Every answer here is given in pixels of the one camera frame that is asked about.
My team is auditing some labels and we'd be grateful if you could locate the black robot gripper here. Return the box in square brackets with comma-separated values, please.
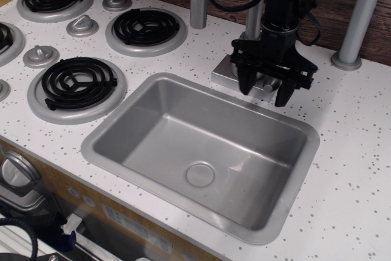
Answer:
[230, 24, 318, 107]

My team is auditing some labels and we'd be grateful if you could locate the silver faucet lever handle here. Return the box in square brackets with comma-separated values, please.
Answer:
[262, 75, 281, 93]

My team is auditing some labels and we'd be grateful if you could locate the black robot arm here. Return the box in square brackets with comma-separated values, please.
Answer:
[230, 0, 318, 107]

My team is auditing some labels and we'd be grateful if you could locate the grey vertical support pole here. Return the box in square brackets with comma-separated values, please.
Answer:
[331, 0, 378, 72]

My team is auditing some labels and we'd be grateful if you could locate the silver toy faucet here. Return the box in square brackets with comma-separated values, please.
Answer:
[190, 0, 277, 102]

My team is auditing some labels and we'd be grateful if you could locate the grey toy sink basin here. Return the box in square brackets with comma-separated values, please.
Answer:
[81, 73, 320, 245]

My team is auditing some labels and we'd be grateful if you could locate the back right stove burner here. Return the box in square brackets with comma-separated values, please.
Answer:
[105, 8, 188, 57]

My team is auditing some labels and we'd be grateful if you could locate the grey stove knob top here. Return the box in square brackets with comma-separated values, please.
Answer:
[102, 0, 132, 12]

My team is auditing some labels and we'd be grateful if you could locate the grey stove knob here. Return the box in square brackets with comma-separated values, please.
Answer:
[23, 45, 59, 69]
[102, 0, 132, 12]
[66, 15, 99, 38]

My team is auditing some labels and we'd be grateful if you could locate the front right stove burner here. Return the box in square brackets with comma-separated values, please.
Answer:
[27, 57, 127, 125]

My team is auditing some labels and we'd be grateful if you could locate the grey stove knob middle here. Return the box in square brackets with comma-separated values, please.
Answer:
[66, 15, 99, 38]

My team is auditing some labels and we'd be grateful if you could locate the grey stove knob lower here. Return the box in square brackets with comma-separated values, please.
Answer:
[23, 45, 59, 69]

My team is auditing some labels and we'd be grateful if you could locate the back left stove burner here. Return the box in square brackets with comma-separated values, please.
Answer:
[16, 0, 93, 23]

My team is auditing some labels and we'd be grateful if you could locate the left edge stove burner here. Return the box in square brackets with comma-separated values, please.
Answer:
[1, 22, 25, 66]

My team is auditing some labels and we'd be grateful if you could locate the silver oven door handle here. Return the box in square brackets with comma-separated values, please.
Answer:
[1, 150, 40, 197]

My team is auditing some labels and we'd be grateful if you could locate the black cable lower left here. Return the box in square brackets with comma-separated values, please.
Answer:
[0, 218, 39, 257]

